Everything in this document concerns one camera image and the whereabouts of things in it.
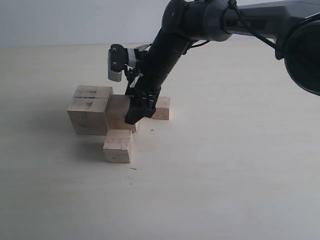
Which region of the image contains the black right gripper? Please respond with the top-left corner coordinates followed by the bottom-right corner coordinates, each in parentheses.
top-left (125, 29), bottom-right (190, 125)

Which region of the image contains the smallest wooden cube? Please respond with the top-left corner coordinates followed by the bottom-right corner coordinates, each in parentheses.
top-left (151, 96), bottom-right (171, 120)

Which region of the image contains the second largest wooden cube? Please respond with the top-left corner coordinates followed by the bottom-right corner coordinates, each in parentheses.
top-left (106, 94), bottom-right (139, 133)

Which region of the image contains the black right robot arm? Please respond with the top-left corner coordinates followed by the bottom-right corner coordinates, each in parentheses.
top-left (125, 0), bottom-right (320, 125)

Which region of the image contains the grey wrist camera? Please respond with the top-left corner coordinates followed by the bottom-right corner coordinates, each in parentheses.
top-left (107, 44), bottom-right (137, 82)

